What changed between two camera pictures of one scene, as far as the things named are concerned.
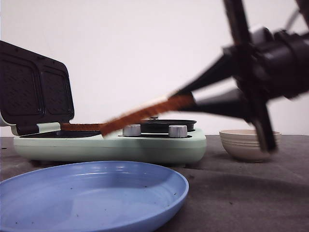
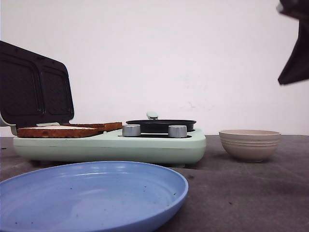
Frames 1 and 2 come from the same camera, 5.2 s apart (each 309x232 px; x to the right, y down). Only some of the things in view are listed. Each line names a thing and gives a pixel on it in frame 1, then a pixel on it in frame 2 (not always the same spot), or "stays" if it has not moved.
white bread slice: (96, 127) stays
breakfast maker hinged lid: (34, 88) stays
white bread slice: (181, 102) -> (56, 131)
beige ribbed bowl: (243, 145) stays
